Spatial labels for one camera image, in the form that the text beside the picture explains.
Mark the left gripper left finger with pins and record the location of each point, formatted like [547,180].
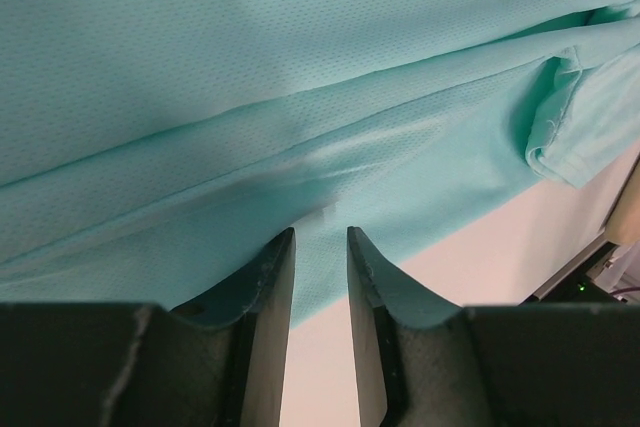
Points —
[216,360]

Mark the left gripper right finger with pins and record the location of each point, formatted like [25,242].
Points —
[423,361]

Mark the mint green t shirt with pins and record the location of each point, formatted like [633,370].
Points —
[150,147]

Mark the folded beige t shirt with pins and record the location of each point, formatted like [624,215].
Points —
[623,224]

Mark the aluminium rail frame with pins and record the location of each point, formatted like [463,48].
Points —
[581,279]

